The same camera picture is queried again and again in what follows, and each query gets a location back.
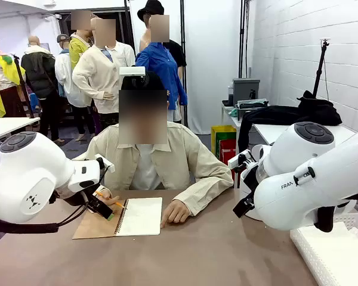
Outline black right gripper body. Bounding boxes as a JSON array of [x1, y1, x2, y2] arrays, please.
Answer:
[[240, 162, 261, 206]]

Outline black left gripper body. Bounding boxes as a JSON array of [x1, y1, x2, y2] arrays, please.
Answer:
[[64, 191, 94, 207]]

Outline yellow pencil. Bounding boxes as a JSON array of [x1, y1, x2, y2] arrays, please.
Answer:
[[95, 191, 126, 209]]

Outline brown spiral notebook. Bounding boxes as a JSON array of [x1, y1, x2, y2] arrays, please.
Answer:
[[72, 197, 163, 240]]

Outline white paper stack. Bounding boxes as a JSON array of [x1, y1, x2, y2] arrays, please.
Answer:
[[298, 222, 358, 286]]

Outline person left forearm beige sleeve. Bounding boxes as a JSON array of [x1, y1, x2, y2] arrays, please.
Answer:
[[172, 175, 235, 217]]

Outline person right hand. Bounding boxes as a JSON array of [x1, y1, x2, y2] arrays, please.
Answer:
[[95, 188, 120, 214]]

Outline person left hand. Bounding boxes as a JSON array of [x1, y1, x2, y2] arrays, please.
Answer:
[[160, 200, 192, 229]]

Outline red bag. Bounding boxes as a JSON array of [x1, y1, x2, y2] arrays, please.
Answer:
[[219, 139, 238, 179]]

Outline white desk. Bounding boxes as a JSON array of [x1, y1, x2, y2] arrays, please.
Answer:
[[253, 123, 357, 144]]

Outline yellow green bag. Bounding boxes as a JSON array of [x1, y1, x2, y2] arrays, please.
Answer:
[[211, 125, 237, 160]]

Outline white side table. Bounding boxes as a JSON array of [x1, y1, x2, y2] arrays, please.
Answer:
[[221, 102, 242, 141]]

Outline black cloth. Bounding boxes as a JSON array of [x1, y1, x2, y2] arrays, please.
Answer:
[[237, 91, 343, 154]]

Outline white perforated plastic basket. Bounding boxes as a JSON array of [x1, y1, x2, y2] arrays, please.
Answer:
[[289, 213, 358, 286]]

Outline person torso beige jacket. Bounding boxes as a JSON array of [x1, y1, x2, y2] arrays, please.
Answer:
[[73, 120, 235, 217]]

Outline black tray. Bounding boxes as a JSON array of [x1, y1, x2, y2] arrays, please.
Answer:
[[237, 100, 270, 110]]

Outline grey box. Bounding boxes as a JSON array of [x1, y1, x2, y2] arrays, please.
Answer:
[[232, 77, 261, 105]]

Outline person head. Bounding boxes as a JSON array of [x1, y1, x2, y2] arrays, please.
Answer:
[[118, 89, 168, 145]]

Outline white table with leg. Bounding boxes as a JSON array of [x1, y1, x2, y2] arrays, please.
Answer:
[[0, 117, 41, 142]]

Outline thin black tripod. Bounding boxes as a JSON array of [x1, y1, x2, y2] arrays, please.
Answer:
[[11, 53, 35, 119]]

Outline mannequin in cream cardigan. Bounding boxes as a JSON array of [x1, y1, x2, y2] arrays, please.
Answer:
[[72, 17, 137, 132]]

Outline black cap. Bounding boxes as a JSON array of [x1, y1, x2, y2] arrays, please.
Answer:
[[121, 70, 168, 91]]

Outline black light stand pole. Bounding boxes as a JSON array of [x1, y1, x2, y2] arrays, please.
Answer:
[[180, 0, 189, 126], [240, 0, 253, 78]]

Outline mannequin in blue shirt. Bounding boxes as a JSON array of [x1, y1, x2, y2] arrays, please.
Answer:
[[135, 14, 188, 123]]

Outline mannequin in black tee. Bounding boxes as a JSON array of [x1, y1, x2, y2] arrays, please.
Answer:
[[163, 38, 187, 83]]

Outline mannequin in yellow shirt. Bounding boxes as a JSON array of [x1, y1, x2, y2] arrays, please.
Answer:
[[68, 10, 93, 71]]

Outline black bucket hat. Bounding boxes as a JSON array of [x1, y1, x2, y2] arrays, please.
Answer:
[[137, 0, 165, 22]]

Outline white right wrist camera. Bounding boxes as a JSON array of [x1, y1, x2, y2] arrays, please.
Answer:
[[227, 150, 253, 172]]

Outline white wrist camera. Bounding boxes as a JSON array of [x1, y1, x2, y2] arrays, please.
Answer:
[[94, 154, 116, 173], [227, 150, 253, 172]]

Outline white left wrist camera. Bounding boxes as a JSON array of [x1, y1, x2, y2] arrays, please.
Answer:
[[94, 154, 116, 173]]

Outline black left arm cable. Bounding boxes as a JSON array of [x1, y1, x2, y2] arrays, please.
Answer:
[[0, 193, 90, 235]]

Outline black tripod with camera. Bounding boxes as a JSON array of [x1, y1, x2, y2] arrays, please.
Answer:
[[311, 38, 332, 99]]

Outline white head camera with mount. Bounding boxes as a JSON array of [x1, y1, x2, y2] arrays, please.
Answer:
[[119, 66, 147, 88]]

